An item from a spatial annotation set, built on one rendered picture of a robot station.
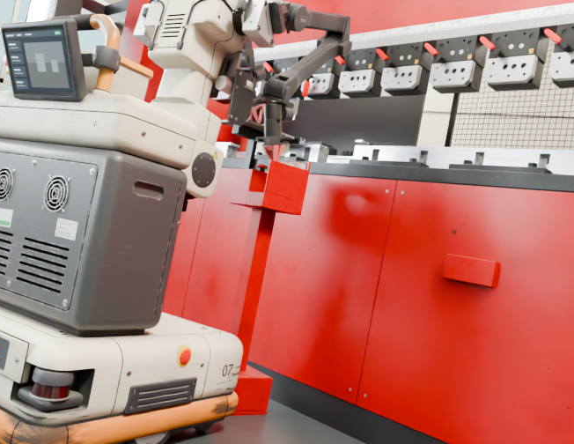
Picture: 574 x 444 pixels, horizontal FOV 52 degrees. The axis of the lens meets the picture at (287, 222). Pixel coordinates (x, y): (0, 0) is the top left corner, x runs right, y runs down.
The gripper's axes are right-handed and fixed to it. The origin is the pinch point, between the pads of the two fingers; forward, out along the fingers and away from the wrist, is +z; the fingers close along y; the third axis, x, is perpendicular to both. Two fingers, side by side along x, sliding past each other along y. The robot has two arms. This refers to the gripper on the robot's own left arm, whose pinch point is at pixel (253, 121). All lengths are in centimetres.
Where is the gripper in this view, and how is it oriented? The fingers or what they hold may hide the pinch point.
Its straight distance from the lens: 241.1
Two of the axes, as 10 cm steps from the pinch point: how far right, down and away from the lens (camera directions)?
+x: -6.8, 3.6, -6.4
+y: -7.1, -1.1, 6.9
